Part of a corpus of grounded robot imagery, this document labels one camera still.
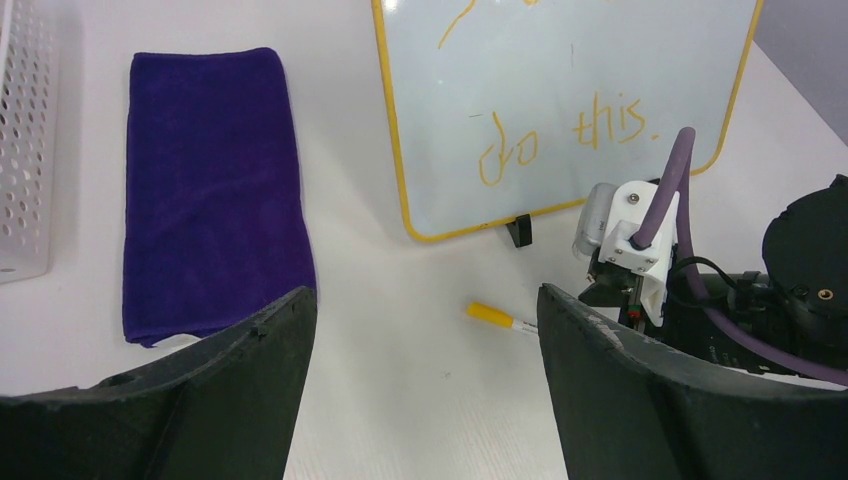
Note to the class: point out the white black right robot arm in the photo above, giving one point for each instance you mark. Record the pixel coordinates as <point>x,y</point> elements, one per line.
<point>798,304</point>

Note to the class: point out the yellow marker cap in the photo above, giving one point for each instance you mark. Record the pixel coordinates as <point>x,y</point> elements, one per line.
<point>490,315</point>

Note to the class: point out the purple towel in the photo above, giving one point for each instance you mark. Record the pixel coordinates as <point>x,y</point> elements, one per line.
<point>214,224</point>

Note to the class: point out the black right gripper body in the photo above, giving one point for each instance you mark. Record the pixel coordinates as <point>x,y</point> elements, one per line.
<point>623,294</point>

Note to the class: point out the white plastic basket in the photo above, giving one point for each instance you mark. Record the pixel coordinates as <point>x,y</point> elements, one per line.
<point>30,58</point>

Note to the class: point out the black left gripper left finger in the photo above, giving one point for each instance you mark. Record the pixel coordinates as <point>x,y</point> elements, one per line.
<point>224,407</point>

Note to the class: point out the white marker pen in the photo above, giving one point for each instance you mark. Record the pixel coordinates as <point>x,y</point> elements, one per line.
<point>524,326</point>

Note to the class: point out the yellow framed whiteboard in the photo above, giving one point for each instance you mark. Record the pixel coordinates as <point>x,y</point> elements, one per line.
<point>498,109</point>

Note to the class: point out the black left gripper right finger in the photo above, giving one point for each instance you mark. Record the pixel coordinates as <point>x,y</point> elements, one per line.
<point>629,407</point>

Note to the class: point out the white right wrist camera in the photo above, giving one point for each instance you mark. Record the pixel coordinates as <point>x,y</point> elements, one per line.
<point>609,219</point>

